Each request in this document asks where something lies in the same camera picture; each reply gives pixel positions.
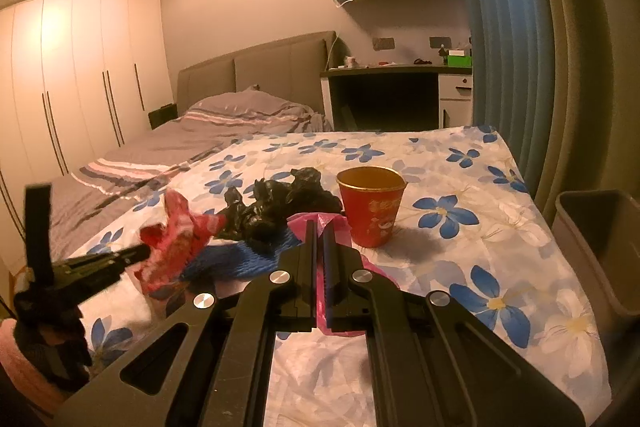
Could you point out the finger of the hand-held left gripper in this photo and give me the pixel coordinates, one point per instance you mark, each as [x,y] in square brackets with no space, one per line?
[110,264]

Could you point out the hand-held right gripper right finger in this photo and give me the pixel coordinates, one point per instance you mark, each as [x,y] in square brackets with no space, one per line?
[327,277]

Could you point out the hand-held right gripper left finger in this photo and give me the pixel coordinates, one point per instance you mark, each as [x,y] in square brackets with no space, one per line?
[311,277]

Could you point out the pink plastic bag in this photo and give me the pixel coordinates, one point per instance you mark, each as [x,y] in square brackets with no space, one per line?
[342,227]

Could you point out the red pink wrapper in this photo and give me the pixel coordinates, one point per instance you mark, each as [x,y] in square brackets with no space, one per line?
[170,247]

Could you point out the grey trash bin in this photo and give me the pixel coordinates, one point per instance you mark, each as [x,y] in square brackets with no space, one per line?
[600,247]

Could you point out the person's left forearm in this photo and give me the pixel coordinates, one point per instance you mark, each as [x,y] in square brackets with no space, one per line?
[25,372]

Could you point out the person's left hand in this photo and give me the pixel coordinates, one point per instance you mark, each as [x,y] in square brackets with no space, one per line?
[55,342]

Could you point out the red paper cup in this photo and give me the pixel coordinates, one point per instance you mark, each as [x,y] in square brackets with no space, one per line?
[372,217]

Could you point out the blue knit mat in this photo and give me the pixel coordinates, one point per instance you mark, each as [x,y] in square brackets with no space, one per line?
[235,262]

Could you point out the black plastic bag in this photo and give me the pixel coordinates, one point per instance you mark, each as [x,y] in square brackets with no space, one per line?
[265,212]

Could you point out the grey striped duvet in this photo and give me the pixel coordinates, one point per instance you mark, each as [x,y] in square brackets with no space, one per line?
[150,152]

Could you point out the white wardrobe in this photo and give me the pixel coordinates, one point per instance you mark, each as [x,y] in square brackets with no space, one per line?
[75,82]

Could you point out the dark nightstand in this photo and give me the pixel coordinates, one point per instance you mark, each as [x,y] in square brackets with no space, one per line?
[162,117]

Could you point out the blue floral tablecloth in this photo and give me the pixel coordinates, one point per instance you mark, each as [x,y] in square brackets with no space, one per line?
[500,232]

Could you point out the dark top desk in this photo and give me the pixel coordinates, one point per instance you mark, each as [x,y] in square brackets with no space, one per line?
[385,102]

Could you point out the grey pillow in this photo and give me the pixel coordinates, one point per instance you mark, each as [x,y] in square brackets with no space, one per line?
[245,104]

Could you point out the grey padded headboard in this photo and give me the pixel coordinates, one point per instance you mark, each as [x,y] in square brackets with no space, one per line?
[280,67]

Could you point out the white drawer cabinet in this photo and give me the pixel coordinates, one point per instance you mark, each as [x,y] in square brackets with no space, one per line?
[455,102]

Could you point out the green box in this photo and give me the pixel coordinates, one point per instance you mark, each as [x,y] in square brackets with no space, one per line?
[459,59]

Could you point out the blue curtain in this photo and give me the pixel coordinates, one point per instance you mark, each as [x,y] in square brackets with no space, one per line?
[500,32]

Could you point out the beige curtain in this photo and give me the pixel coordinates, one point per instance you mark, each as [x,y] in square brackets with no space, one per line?
[595,57]

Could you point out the grey wall socket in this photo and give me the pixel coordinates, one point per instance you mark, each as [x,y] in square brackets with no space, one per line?
[439,42]

